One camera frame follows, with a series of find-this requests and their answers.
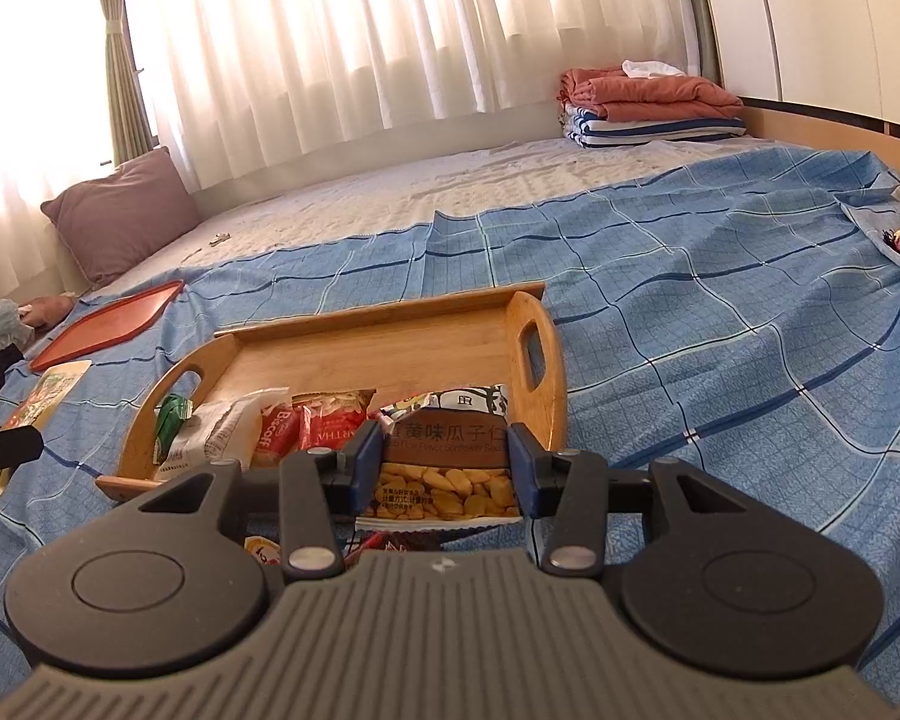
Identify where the red crinkled snack bag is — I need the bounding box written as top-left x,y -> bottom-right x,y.
292,388 -> 375,450

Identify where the red Biscoff biscuit packet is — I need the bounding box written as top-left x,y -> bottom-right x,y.
251,403 -> 301,466

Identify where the yellow snack packet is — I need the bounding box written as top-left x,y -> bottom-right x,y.
0,361 -> 92,496

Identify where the sunflower seed snack packet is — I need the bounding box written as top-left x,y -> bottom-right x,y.
357,383 -> 521,532

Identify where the white barcode snack packet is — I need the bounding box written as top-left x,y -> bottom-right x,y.
154,387 -> 290,483

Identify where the green snack packet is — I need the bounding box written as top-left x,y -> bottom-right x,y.
152,394 -> 193,465

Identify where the brown red chocolate bar wrapper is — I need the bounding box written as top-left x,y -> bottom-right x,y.
344,530 -> 440,569

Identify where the wooden serving tray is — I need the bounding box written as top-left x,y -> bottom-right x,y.
95,283 -> 567,502

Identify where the red plastic tray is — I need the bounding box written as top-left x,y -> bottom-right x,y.
30,280 -> 185,372

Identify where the purple pillow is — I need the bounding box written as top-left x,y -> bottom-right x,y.
40,146 -> 201,288

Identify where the blue checked bed sheet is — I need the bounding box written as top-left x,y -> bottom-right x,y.
0,143 -> 900,702

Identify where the green side curtain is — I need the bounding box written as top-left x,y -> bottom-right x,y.
98,0 -> 154,166

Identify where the folded blue striped blanket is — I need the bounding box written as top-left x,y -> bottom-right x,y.
560,106 -> 746,148

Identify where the folded red blanket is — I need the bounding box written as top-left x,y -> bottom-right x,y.
557,68 -> 743,122

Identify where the white sheer curtain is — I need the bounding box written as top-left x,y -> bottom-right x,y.
0,0 -> 704,295

